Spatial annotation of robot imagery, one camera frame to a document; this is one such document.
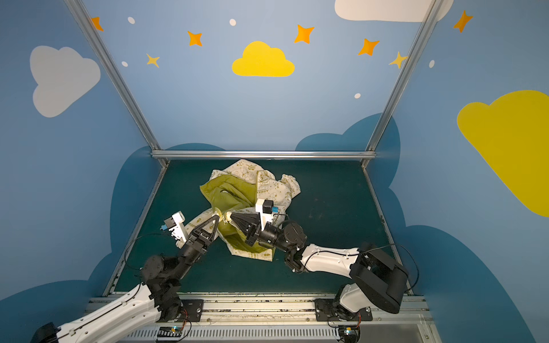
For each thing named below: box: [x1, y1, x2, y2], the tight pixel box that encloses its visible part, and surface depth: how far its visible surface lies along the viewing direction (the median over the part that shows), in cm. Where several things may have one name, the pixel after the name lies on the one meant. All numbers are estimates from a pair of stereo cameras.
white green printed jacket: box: [176, 159, 301, 261], surface depth 102 cm
